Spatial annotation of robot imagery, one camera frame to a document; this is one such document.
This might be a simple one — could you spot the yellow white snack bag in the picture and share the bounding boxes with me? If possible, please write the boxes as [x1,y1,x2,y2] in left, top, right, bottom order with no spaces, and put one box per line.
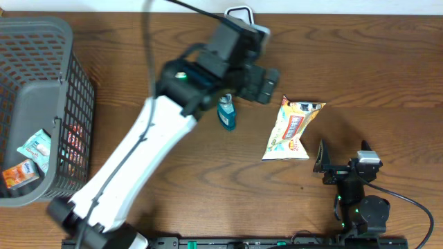
[262,95,326,160]

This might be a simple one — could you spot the teal mouthwash bottle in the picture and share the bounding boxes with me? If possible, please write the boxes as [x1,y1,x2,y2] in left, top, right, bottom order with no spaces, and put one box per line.
[217,93,236,131]

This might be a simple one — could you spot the light green wet wipes pack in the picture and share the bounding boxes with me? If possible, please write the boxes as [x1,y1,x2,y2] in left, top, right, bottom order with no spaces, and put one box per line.
[17,129,51,174]

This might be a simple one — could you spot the orange tissue pack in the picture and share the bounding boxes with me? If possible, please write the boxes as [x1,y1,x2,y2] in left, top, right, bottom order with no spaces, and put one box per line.
[2,159,39,190]

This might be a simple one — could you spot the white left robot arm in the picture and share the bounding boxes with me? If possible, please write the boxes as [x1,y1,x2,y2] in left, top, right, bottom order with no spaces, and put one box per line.
[47,16,280,248]

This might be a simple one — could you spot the white barcode scanner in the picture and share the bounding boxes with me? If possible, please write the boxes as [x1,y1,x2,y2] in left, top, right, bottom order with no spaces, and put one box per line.
[224,6,255,24]

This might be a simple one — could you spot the red snack package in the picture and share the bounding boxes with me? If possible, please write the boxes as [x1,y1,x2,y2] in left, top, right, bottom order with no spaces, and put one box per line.
[66,124,86,176]

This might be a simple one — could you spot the dark grey plastic basket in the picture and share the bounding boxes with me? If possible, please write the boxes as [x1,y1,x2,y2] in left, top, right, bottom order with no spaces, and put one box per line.
[1,17,96,208]

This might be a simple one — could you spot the black cable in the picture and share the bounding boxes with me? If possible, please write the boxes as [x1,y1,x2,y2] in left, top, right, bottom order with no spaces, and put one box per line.
[352,169,435,249]

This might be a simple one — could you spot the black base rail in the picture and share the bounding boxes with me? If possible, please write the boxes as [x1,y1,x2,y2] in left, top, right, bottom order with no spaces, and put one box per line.
[62,235,409,249]

